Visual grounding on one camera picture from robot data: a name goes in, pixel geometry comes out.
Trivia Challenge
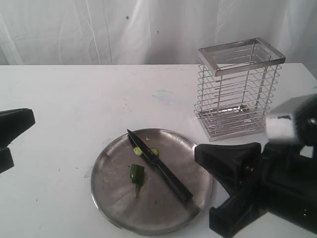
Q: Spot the green pepper with stem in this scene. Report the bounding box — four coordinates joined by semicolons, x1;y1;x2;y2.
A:
130;164;145;198

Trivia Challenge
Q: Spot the black knife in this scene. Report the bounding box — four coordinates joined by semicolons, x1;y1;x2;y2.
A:
127;129;193;204

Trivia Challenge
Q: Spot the white backdrop curtain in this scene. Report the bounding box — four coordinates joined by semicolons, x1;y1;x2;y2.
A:
0;0;317;75

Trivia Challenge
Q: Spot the wire metal utensil holder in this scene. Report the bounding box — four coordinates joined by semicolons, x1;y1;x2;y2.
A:
194;38;286;141

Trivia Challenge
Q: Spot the cut green pepper slice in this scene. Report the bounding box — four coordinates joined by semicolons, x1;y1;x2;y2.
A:
133;147;143;156

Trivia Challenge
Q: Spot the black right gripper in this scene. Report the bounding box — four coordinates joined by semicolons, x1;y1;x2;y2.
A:
195;142;317;238

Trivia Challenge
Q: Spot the round steel plate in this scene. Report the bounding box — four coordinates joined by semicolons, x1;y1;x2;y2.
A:
91;128;213;235

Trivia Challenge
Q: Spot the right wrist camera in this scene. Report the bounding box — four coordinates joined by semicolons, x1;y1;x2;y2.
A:
265;93;317;159

